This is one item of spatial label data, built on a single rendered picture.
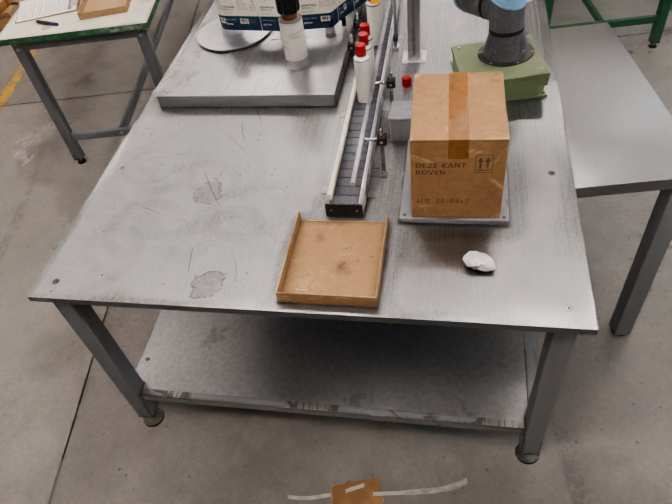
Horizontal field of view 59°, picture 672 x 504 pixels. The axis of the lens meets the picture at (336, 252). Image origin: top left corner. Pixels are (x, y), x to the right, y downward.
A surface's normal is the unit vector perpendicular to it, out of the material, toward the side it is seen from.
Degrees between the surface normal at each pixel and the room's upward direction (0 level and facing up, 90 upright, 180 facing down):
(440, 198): 90
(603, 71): 0
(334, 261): 0
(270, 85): 0
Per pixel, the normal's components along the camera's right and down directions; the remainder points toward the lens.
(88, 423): -0.11, -0.67
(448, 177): -0.13, 0.74
